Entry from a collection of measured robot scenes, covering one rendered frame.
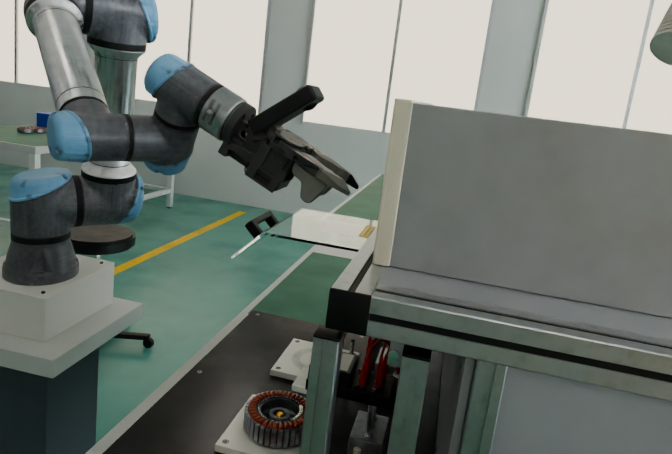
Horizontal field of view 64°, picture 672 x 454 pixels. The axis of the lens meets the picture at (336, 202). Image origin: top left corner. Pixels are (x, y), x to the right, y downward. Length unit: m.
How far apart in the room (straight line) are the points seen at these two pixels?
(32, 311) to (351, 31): 4.75
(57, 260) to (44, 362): 0.22
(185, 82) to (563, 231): 0.56
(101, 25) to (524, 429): 1.01
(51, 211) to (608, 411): 1.07
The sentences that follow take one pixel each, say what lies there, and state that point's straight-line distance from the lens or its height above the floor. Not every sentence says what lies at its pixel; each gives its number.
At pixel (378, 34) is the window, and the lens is 5.58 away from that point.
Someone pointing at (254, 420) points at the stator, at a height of 0.82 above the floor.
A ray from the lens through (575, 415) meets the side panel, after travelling 0.63.
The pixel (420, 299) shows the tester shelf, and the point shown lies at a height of 1.11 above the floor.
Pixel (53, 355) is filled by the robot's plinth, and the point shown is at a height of 0.75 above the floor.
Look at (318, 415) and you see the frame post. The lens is 0.67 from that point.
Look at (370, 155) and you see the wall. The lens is 5.57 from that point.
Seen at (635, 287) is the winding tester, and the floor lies 1.14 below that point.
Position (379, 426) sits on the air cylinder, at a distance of 0.90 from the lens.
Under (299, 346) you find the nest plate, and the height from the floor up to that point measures 0.78.
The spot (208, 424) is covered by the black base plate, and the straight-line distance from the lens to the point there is 0.97.
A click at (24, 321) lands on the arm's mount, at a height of 0.78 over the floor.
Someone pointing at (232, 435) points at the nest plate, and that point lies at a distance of 0.92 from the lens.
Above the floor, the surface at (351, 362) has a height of 0.92.
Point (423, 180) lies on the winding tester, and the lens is 0.65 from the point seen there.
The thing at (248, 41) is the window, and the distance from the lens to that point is 5.94.
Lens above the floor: 1.32
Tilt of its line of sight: 11 degrees down
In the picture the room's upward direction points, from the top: 7 degrees clockwise
